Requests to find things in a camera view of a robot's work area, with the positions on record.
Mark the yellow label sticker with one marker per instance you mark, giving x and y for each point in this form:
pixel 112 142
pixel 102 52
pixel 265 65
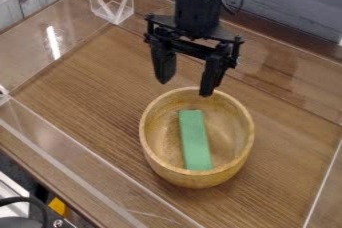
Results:
pixel 59 207

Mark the clear acrylic front barrier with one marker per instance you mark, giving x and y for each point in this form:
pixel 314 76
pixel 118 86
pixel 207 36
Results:
pixel 94 187

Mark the brown wooden bowl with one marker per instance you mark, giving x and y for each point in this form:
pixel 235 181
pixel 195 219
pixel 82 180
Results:
pixel 230 132

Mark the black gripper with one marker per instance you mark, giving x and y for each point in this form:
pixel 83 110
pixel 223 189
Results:
pixel 192 32

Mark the clear acrylic corner bracket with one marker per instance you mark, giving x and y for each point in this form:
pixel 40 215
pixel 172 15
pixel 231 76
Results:
pixel 114 11

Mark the green rectangular block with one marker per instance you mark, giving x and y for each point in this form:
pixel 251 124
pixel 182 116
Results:
pixel 195 146

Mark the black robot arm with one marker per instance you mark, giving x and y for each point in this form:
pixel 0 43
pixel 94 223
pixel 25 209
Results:
pixel 192 32

